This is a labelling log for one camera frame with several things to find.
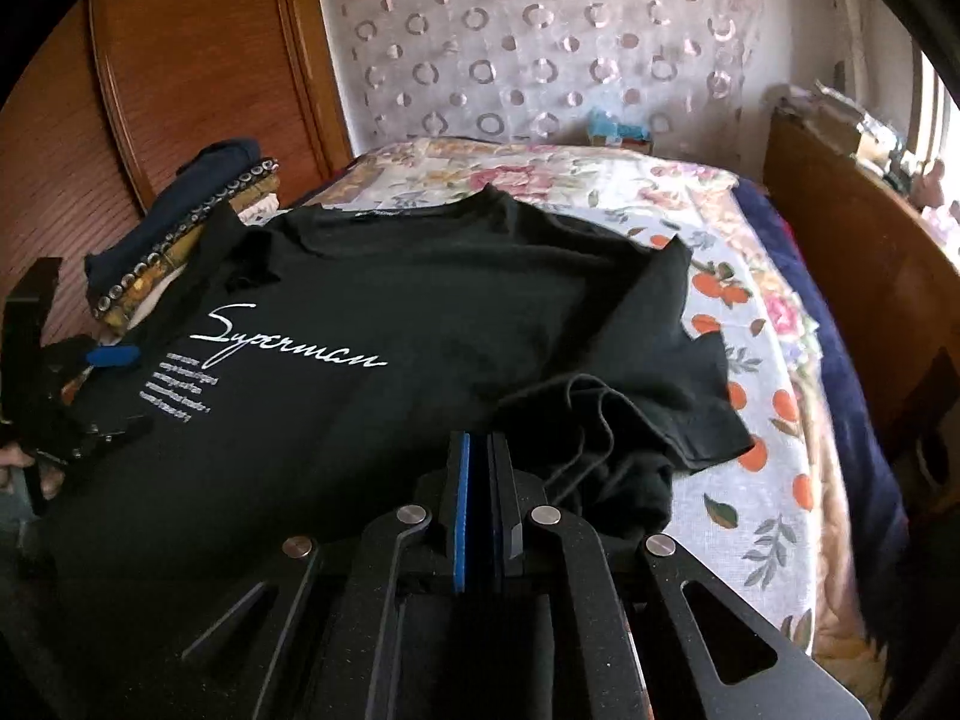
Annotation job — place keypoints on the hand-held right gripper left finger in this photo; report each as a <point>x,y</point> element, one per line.
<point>461,510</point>

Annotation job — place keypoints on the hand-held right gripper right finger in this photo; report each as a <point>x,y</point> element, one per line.
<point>505,510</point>

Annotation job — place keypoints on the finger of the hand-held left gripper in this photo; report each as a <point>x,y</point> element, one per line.
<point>112,355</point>
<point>112,436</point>

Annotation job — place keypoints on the black printed t-shirt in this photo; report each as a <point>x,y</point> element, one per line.
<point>375,292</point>

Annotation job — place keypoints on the person's left hand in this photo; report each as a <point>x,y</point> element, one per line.
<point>46,481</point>

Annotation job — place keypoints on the wooden wardrobe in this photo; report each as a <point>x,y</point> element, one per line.
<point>187,67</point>

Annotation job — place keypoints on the rose floral bedsheet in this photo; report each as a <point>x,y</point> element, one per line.
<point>525,169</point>

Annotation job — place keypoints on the navy blanket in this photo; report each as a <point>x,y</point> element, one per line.
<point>847,420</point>

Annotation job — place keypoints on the blue box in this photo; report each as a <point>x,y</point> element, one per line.
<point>616,131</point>

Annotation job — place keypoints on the sheer circle-patterned curtain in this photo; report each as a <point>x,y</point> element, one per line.
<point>570,37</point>

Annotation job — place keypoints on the pile of books and papers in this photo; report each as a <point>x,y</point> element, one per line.
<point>847,124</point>

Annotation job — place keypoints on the window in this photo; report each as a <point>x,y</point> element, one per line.
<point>934,112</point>

